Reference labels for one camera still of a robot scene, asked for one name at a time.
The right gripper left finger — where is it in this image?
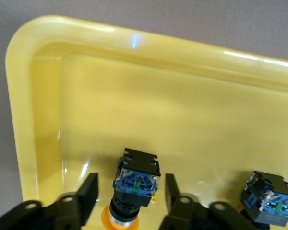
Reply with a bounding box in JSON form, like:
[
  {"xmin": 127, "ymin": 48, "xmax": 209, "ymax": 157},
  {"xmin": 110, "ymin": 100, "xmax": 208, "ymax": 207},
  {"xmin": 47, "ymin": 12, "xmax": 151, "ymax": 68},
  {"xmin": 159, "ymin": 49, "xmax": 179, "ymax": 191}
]
[{"xmin": 0, "ymin": 172, "xmax": 99, "ymax": 230}]

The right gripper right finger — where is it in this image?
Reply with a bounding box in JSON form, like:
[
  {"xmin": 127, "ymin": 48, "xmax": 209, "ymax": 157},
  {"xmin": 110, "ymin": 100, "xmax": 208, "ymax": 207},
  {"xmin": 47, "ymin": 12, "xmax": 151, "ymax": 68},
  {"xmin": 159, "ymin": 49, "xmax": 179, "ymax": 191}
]
[{"xmin": 158, "ymin": 173, "xmax": 262, "ymax": 230}]

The yellow push button black base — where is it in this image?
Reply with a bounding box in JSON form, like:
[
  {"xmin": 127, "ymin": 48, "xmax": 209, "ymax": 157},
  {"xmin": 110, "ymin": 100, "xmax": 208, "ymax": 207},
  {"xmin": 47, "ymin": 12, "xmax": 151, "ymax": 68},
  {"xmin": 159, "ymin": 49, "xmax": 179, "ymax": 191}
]
[
  {"xmin": 101, "ymin": 148, "xmax": 162, "ymax": 228},
  {"xmin": 240, "ymin": 170, "xmax": 288, "ymax": 227}
]

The yellow plastic tray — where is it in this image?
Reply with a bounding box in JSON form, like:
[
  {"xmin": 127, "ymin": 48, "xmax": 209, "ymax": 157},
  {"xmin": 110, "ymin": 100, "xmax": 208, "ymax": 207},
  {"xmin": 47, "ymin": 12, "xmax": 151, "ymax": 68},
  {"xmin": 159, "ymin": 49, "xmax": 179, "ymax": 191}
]
[{"xmin": 4, "ymin": 14, "xmax": 288, "ymax": 230}]

